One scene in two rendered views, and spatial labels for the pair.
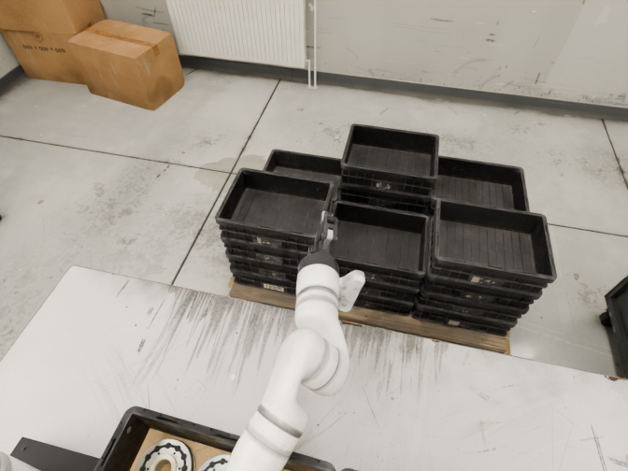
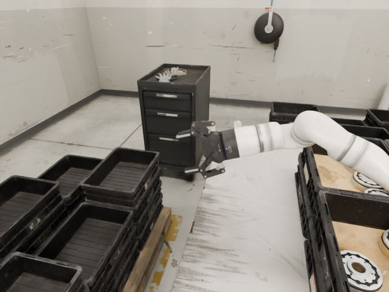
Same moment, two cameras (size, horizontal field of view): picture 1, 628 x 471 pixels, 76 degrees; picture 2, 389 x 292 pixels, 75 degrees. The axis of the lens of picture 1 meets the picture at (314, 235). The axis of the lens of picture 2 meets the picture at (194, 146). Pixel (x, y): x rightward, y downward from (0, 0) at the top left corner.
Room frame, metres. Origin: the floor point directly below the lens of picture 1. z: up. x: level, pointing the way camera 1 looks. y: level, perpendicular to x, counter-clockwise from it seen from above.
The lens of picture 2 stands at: (0.49, 0.55, 1.41)
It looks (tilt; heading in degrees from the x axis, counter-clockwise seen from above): 30 degrees down; 270
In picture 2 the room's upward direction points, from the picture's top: straight up
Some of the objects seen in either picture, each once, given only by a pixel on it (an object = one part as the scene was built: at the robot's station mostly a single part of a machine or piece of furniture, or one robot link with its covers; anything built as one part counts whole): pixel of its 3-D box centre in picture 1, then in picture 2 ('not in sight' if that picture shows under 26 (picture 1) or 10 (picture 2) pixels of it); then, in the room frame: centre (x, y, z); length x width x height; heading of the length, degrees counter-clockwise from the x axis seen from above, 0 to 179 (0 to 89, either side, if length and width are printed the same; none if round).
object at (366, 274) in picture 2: not in sight; (358, 267); (0.10, 0.17, 0.86); 0.05 x 0.05 x 0.01
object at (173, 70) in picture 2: not in sight; (175, 70); (0.65, -1.68, 0.88); 0.29 x 0.22 x 0.03; 77
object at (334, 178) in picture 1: (303, 190); not in sight; (1.46, 0.05, 0.26); 0.40 x 0.30 x 0.23; 77
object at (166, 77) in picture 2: not in sight; (164, 77); (0.73, -1.46, 0.88); 0.25 x 0.19 x 0.03; 77
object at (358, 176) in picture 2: not in sight; (369, 178); (-0.14, -0.18, 0.86); 0.10 x 0.10 x 0.01
